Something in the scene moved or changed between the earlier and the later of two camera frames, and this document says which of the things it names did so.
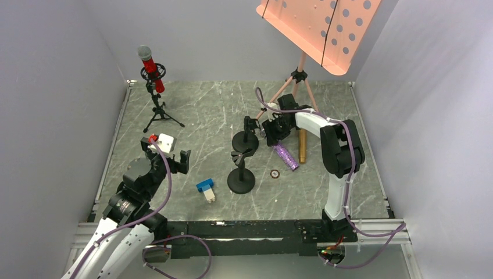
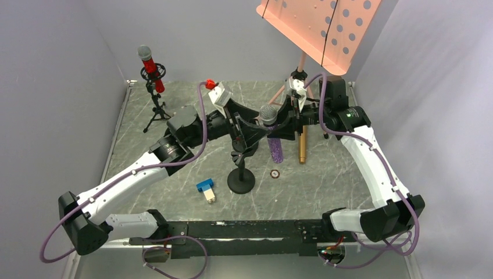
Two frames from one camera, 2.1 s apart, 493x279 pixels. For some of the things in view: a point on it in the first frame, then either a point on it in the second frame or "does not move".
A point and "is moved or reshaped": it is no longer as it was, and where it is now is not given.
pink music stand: x=333 y=31 does not move
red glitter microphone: x=145 y=54 does not move
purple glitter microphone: x=288 y=159 is moved or reshaped
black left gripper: x=162 y=158 to x=234 y=125
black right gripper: x=274 y=128 does not move
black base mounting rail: x=213 y=239 does not move
